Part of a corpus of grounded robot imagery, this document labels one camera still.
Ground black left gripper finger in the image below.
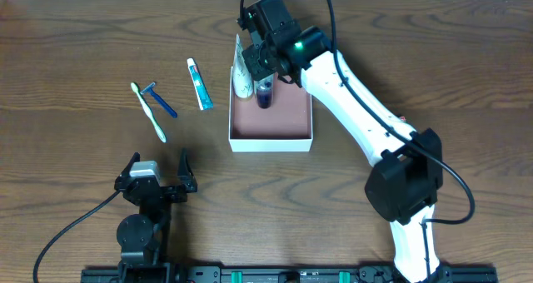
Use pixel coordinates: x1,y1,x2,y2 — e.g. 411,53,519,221
122,152,140,176
177,148,195,186

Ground white lotion tube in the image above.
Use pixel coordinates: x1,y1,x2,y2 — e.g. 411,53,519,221
232,35,253,100

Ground green white toothbrush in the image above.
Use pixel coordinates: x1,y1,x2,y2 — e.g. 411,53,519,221
130,82,167,143

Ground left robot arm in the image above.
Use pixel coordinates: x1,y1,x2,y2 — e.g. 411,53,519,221
114,149,197,283

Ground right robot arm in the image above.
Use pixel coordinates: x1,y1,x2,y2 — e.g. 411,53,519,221
234,27,442,282

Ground blue disposable razor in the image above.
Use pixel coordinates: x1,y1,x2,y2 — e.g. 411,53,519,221
141,82,178,118

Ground white box with pink inside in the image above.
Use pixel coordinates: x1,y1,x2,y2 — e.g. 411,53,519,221
228,81,313,152

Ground teal toothpaste tube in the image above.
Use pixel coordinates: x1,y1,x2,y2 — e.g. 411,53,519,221
187,57,213,111

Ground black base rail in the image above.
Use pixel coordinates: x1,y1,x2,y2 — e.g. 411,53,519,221
81,262,500,283

